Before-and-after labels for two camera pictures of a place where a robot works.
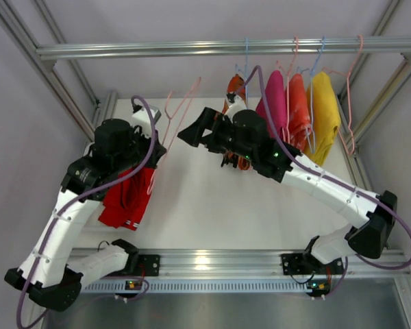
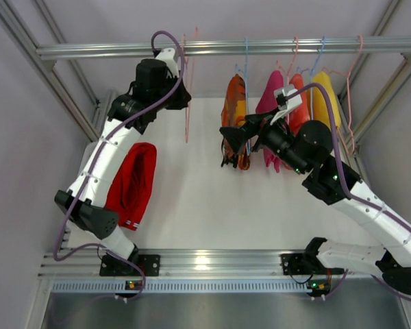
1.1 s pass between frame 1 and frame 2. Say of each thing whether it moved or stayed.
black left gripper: moved
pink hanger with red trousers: moved
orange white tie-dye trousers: stayed
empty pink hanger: stayed
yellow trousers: stayed
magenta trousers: stayed
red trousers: stayed
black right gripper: moved
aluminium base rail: stayed
